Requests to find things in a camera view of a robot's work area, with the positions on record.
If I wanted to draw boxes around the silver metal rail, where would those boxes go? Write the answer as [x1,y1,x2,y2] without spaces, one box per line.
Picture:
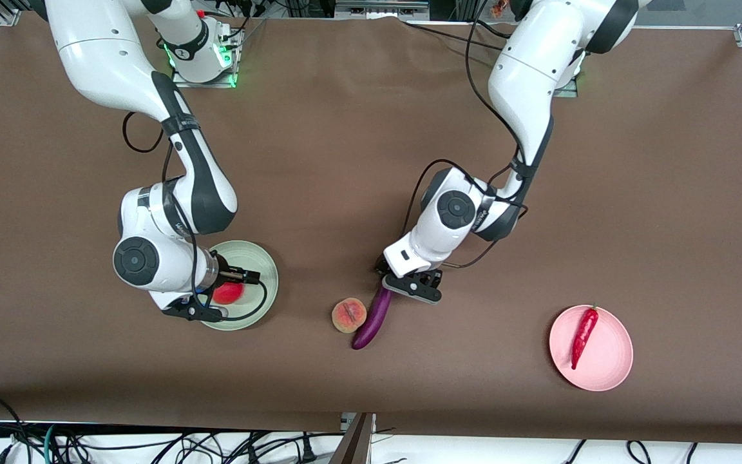
[334,0,431,21]

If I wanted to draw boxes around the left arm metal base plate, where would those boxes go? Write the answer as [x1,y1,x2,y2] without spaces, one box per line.
[555,55,580,99]

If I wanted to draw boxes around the black base power cable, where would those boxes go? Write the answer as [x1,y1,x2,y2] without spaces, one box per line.
[402,18,507,51]

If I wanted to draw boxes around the aluminium frame post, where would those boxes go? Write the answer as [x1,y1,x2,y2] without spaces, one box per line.
[329,412,377,464]

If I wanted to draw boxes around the red chili pepper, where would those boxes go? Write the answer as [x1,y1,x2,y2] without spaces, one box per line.
[571,303,600,371]

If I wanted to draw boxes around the purple eggplant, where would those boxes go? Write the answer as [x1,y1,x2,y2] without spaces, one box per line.
[352,284,394,351]

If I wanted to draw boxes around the yellow pink peach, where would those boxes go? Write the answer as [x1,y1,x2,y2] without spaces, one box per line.
[332,297,367,334]

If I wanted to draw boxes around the pink round plate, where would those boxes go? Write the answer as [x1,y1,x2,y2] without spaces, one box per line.
[549,305,634,392]

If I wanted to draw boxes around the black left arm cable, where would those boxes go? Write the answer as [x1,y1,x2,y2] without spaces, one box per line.
[402,0,530,269]

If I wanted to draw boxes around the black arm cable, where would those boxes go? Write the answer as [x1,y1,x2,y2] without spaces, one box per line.
[402,0,530,269]
[121,112,269,322]

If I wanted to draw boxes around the brown table cloth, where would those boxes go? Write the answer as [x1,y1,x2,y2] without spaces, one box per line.
[0,13,742,445]

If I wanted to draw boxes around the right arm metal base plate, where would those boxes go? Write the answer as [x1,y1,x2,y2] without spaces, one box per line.
[169,16,243,90]

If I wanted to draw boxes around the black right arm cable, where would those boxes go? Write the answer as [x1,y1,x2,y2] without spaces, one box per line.
[121,112,269,322]

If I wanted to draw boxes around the teal floor cable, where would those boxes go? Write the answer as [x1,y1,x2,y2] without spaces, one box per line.
[41,423,58,464]

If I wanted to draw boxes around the light green round plate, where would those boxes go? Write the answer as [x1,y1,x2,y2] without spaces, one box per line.
[198,240,279,332]

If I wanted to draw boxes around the red pomegranate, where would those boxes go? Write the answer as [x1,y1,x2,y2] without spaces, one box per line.
[212,282,245,305]

